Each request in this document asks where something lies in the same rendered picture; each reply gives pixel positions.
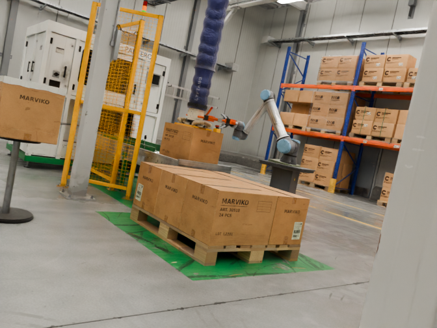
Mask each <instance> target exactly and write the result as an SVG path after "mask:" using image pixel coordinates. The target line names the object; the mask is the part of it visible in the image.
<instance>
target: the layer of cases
mask: <svg viewBox="0 0 437 328"><path fill-rule="evenodd" d="M133 203H134V204H135V205H136V206H138V207H140V208H142V209H143V210H146V211H147V212H149V213H151V214H152V215H154V216H156V217H158V218H160V219H161V220H163V221H165V222H166V223H168V224H170V225H172V226H174V227H176V228H177V229H179V230H181V231H182V232H184V233H186V234H188V235H190V236H192V237H193V238H195V239H197V240H198V241H201V242H202V243H204V244H206V245H207V246H229V245H300V243H301V239H302V234H303V230H304V225H305V221H306V216H307V212H308V206H309V203H310V199H309V198H306V197H302V196H299V195H296V194H292V193H289V192H287V191H282V190H280V189H276V188H273V187H270V186H267V185H263V184H259V183H257V182H253V181H250V180H247V179H244V178H240V177H238V176H234V175H231V174H228V173H225V172H218V171H208V170H203V169H194V168H188V167H179V166H173V165H163V164H158V163H148V162H143V161H141V162H140V169H139V175H138V179H137V186H136V190H135V196H134V200H133Z"/></svg>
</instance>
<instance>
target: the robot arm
mask: <svg viewBox="0 0 437 328"><path fill-rule="evenodd" d="M260 98H261V99H262V100H263V103H262V104H261V106H260V107H259V109H258V110H257V111H256V113H255V114H254V115H253V117H252V118H251V119H250V120H249V122H248V123H247V125H245V123H244V122H240V125H231V124H222V126H219V128H226V127H227V126H230V127H231V128H234V131H233V135H232V139H234V140H237V141H239V140H245V139H247V137H248V134H249V133H250V131H251V130H252V128H253V127H254V126H255V125H256V124H257V122H258V121H259V119H260V118H261V117H262V116H263V114H264V113H265V112H266V110H267V112H268V114H269V117H270V120H271V122H272V125H273V128H274V130H275V133H276V136H277V140H276V142H277V145H276V146H277V149H278V151H279V152H281V153H283V156H282V157H281V159H280V161H281V162H283V163H287V164H292V165H297V154H298V149H299V146H300V141H298V140H295V139H291V138H290V136H289V135H287V133H286V130H285V128H284V125H283V122H282V119H281V117H280V114H279V112H278V109H277V106H276V104H275V94H274V92H272V91H269V90H263V91H262V92H261V94H260ZM221 116H223V117H224V118H223V119H226V118H228V117H227V116H226V115H223V114H221Z"/></svg>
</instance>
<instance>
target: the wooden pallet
mask: <svg viewBox="0 0 437 328"><path fill-rule="evenodd" d="M148 215H149V216H150V217H153V218H154V219H156V220H158V221H159V222H160V225H159V228H157V227H156V226H154V225H152V224H151V223H149V222H147V218H148ZM130 219H131V220H133V221H134V222H136V223H138V224H139V225H140V226H142V227H144V228H145V229H147V230H149V231H150V232H152V233H153V234H155V235H156V236H158V237H160V238H161V239H163V240H164V241H166V242H167V243H169V244H171V245H172V246H173V247H175V248H177V249H178V250H180V251H181V252H183V253H185V254H186V255H187V256H190V257H191V258H192V259H194V260H196V261H197V262H199V263H200V264H202V265H203V266H215V262H216V259H217V253H218V252H228V253H230V254H232V255H234V256H236V257H238V258H239V259H241V260H243V261H245V262H246V263H248V264H255V263H262V260H263V254H264V251H269V252H271V253H273V254H275V255H277V256H280V257H282V258H284V259H286V260H288V261H290V262H291V261H297V260H298V254H299V250H300V245H229V246H207V245H206V244H204V243H202V242H201V241H198V240H197V239H195V238H193V237H192V236H190V235H188V234H186V233H184V232H182V231H181V230H179V229H177V228H176V227H174V226H172V225H170V224H168V223H166V222H165V221H163V220H161V219H160V218H158V217H156V216H154V215H152V214H151V213H149V212H147V211H146V210H143V209H142V208H140V207H138V206H136V205H135V204H133V205H132V209H131V215H130ZM178 233H180V234H182V235H184V236H185V237H187V238H189V239H191V240H193V241H194V242H196V246H195V249H192V248H190V247H189V246H187V245H186V244H184V243H182V242H180V241H179V240H177V237H178Z"/></svg>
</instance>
